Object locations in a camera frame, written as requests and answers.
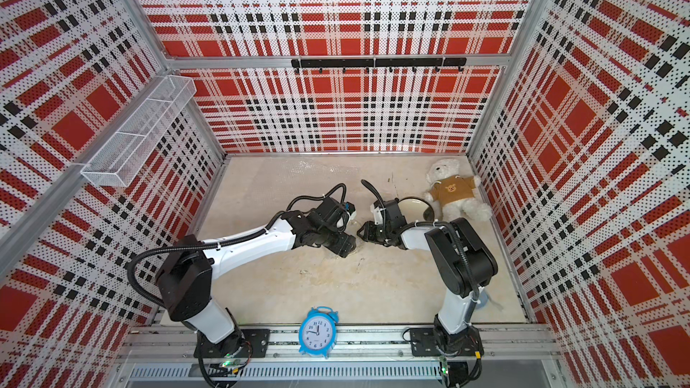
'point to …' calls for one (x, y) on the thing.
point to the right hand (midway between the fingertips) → (364, 233)
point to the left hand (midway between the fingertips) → (348, 241)
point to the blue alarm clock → (317, 331)
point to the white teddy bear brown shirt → (455, 193)
